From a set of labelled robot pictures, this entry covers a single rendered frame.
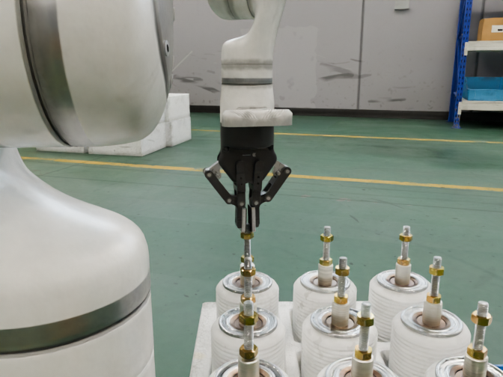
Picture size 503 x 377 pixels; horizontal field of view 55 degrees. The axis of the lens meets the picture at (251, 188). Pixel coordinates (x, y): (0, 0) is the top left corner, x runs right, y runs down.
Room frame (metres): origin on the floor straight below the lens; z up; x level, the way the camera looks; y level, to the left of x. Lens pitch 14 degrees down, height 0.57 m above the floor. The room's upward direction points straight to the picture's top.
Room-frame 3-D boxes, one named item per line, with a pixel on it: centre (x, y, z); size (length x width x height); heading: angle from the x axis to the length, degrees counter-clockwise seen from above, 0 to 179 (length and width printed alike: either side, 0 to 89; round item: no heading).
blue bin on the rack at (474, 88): (4.74, -2.26, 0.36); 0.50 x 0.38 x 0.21; 163
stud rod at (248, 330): (0.43, 0.00, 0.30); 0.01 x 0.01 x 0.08
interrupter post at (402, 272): (0.67, -0.23, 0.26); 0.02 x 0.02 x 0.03
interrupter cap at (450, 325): (0.56, -0.23, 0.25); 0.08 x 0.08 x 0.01
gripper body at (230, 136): (0.67, 0.01, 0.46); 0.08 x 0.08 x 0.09
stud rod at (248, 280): (0.55, 0.00, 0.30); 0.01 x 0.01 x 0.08
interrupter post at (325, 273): (0.67, -0.11, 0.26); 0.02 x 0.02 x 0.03
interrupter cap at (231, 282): (0.67, 0.01, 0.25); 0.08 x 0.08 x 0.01
